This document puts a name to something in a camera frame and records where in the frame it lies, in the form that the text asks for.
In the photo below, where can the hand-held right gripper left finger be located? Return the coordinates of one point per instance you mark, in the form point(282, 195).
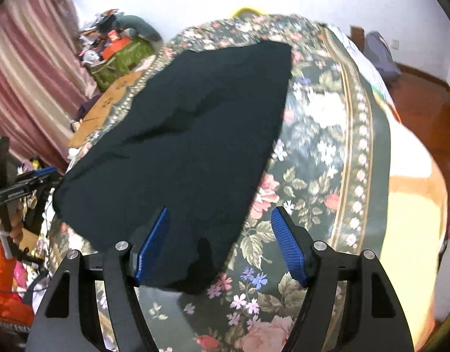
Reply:
point(153, 242)

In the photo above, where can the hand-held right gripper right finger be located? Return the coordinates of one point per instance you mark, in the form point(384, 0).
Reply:
point(289, 242)

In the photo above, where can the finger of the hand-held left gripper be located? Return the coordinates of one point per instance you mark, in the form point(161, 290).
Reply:
point(36, 184)
point(45, 173)

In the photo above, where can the black printed t-shirt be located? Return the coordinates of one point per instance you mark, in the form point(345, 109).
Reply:
point(192, 135)

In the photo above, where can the person's left hand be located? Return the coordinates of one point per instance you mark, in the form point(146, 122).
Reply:
point(19, 223)

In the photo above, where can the floral blanket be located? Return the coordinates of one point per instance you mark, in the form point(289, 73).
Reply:
point(320, 154)

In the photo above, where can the pink striped curtain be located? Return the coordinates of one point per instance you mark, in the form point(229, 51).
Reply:
point(30, 62)

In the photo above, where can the yellow orange bedsheet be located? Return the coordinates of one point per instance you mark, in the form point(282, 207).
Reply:
point(412, 209)

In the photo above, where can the green storage box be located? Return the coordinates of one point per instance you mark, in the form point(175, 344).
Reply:
point(124, 62)

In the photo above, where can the orange box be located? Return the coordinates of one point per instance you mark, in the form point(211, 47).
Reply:
point(116, 48)

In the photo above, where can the white patterned cloth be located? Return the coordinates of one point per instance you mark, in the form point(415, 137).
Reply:
point(364, 69)

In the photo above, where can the grey backpack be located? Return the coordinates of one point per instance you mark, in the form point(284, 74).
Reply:
point(380, 55)

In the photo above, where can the yellow hoop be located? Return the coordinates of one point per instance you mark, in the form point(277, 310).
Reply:
point(248, 9)

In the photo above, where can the wooden bed frame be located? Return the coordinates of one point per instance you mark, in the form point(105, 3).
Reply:
point(356, 36)

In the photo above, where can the white wall outlet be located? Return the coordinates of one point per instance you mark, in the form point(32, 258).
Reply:
point(394, 44)

